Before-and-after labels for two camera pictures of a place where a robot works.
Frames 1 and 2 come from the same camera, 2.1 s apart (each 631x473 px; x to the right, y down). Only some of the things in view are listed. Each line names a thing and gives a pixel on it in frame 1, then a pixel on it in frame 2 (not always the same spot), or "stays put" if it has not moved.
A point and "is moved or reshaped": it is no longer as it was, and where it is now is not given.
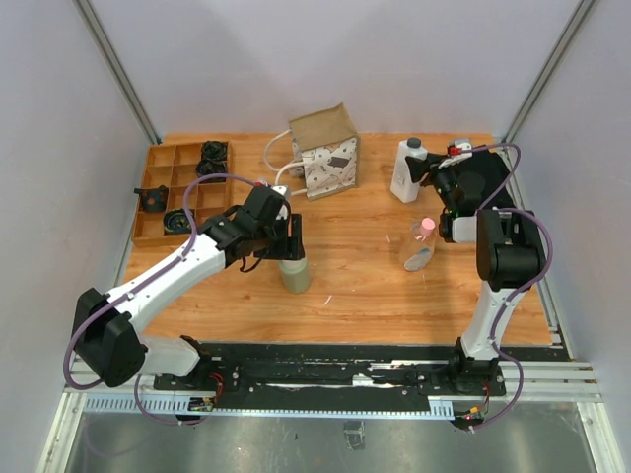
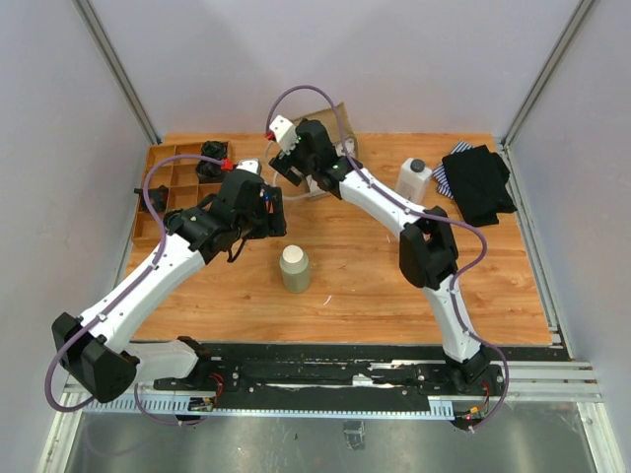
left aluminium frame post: x=103 y=38 stays put
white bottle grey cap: x=402 y=187 is moved or reshaped
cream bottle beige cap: x=295 y=275 stays put
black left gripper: x=292 y=246 → x=273 y=223
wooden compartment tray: x=175 y=166 stays put
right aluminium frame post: x=549 y=69 stays put
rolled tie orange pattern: x=153 y=200 stays put
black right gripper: x=419 y=168 → x=286 y=168
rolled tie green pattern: x=214 y=150 stays put
